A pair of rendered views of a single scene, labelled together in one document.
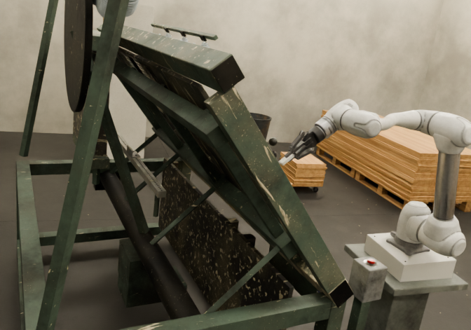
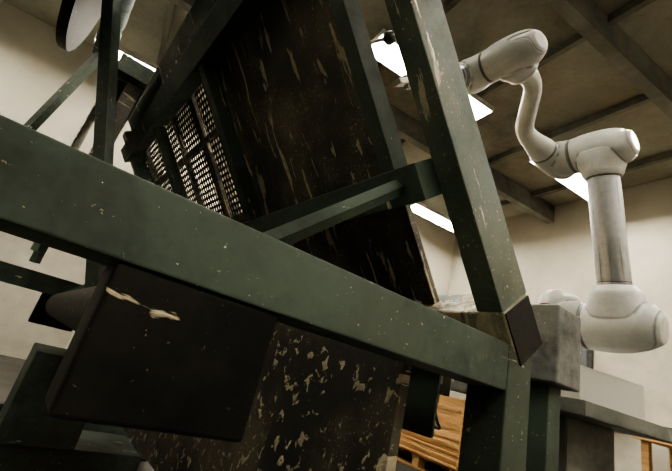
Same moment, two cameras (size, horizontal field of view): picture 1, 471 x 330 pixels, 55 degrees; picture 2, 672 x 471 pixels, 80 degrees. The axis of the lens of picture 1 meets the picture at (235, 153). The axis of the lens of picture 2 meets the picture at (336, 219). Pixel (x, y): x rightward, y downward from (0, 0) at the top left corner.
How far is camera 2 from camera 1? 1.72 m
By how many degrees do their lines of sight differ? 38
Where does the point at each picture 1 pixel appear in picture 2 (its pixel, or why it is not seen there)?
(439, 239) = (626, 312)
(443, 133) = (595, 143)
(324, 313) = (499, 368)
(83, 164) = not seen: outside the picture
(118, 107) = not seen: hidden behind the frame
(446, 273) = (637, 410)
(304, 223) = (463, 108)
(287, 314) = (431, 317)
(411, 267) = (589, 375)
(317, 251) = (482, 186)
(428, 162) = not seen: hidden behind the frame
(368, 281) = (559, 328)
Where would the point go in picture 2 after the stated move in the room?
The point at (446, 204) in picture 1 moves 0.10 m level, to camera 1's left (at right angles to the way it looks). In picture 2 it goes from (621, 255) to (593, 246)
